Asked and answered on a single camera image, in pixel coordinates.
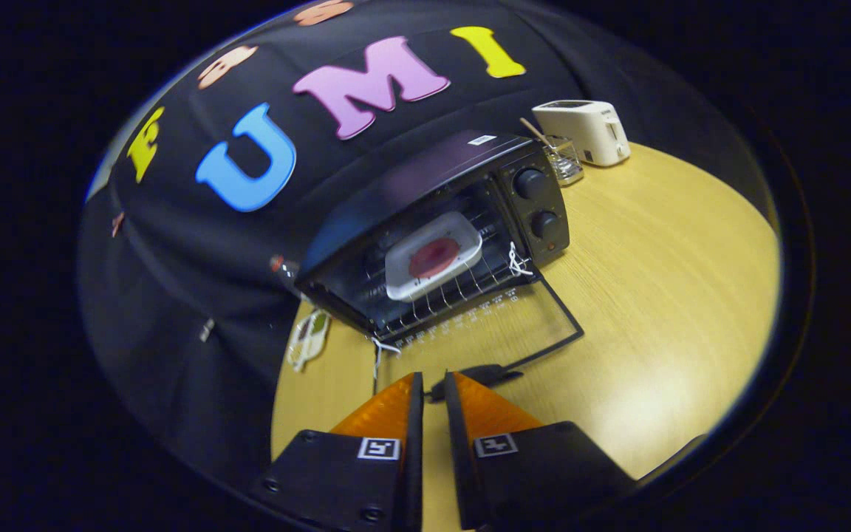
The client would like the white square plate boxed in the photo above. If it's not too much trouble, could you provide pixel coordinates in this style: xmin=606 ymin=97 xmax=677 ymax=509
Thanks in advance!
xmin=384 ymin=211 xmax=484 ymax=302

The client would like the white bread toaster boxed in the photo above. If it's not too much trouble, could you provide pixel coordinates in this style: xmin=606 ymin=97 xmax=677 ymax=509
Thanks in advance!
xmin=531 ymin=100 xmax=632 ymax=167

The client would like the pink round food slice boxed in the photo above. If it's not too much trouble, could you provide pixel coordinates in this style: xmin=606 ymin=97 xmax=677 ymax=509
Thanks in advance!
xmin=408 ymin=238 xmax=460 ymax=279

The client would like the black toaster oven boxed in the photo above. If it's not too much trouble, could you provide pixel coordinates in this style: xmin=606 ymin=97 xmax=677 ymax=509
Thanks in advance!
xmin=294 ymin=130 xmax=586 ymax=403

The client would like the clear plastic bottle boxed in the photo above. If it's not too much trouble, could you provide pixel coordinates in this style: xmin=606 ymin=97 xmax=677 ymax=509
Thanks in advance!
xmin=270 ymin=254 xmax=308 ymax=300

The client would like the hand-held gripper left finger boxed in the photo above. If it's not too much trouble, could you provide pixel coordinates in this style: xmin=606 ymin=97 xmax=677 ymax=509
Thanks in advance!
xmin=252 ymin=372 xmax=425 ymax=532

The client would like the wire mesh holder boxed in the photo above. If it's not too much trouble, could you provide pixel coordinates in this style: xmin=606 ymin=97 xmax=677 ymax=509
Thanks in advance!
xmin=544 ymin=135 xmax=585 ymax=185

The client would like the divided tray of grains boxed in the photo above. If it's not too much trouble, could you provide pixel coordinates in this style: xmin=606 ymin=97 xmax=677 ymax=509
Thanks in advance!
xmin=287 ymin=310 xmax=332 ymax=372

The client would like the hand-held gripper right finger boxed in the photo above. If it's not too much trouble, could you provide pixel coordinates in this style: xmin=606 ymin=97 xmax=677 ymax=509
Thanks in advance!
xmin=444 ymin=371 xmax=637 ymax=531

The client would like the wooden stick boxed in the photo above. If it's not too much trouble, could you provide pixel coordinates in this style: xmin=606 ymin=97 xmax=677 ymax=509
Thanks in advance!
xmin=519 ymin=117 xmax=556 ymax=149

